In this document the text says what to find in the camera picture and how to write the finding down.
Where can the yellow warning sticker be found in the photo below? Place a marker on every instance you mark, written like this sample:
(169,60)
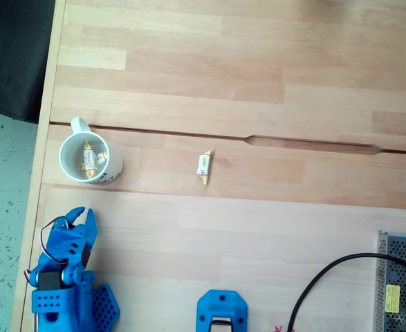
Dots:
(393,299)

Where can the white ceramic mug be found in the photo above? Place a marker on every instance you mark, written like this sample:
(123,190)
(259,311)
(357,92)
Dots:
(114,166)

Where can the white yellow sweet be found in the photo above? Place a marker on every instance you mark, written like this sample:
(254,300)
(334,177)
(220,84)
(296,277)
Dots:
(203,164)
(89,159)
(101,158)

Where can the black cushion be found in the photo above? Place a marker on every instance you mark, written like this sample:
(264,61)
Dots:
(12,52)

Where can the blue printed post stand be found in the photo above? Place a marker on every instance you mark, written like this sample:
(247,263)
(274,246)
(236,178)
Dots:
(221,302)

